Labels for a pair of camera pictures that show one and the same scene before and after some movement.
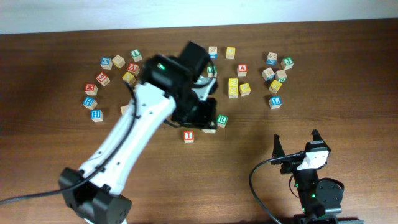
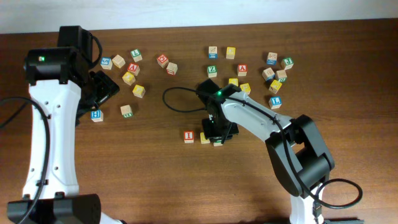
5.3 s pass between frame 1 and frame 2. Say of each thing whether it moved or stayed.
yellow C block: moved
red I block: stayed
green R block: moved
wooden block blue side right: stayed
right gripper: moved
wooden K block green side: stayed
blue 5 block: stayed
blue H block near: stayed
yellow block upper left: stayed
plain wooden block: stayed
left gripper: moved
